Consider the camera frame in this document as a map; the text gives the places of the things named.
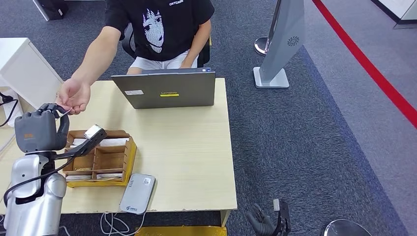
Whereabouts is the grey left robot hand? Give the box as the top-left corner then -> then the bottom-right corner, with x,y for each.
14,103 -> 70,154

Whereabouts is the person's left hand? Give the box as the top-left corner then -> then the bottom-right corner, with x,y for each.
179,57 -> 196,69

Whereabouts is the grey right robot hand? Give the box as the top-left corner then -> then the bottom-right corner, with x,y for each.
246,203 -> 276,236

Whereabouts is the person's right hand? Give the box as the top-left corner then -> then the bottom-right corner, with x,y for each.
56,78 -> 92,115

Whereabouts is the person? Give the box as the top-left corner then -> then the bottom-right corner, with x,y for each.
56,0 -> 216,115

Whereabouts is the wooden divided card box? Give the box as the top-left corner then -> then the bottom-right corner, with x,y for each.
62,129 -> 134,182

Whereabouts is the grey card reader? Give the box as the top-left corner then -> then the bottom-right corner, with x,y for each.
119,173 -> 157,216

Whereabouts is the grey laptop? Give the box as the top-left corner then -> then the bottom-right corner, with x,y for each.
111,67 -> 217,110

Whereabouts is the white power strip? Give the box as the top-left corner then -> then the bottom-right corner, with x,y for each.
1,89 -> 24,128

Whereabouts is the pale wooden desk leg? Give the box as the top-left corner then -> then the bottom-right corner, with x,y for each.
220,210 -> 233,228

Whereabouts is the white cabinet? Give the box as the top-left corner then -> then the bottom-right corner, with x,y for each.
0,37 -> 64,110

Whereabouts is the yellow floor tape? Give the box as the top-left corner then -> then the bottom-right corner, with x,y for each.
135,226 -> 228,236

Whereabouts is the shiny silver dome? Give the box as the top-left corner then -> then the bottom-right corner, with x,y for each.
321,219 -> 373,236

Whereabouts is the grey standing kiosk panel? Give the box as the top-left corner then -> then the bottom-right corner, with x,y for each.
253,0 -> 307,89

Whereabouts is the black right camera bracket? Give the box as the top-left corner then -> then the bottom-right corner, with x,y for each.
273,199 -> 292,236

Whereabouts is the black camera bracket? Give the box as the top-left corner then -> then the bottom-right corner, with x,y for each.
54,127 -> 108,160
273,199 -> 292,236

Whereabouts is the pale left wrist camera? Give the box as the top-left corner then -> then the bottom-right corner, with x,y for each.
84,124 -> 102,140

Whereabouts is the black plug cable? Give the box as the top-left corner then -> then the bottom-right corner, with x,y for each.
0,92 -> 20,128

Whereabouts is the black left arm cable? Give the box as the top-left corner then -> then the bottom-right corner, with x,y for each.
3,156 -> 76,207

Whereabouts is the black left camera bracket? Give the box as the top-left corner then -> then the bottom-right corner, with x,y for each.
54,127 -> 108,160

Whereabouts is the chrome stanchion post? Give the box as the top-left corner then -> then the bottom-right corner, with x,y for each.
254,0 -> 283,57

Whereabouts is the white card reader cable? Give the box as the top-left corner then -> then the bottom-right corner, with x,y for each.
99,211 -> 146,236

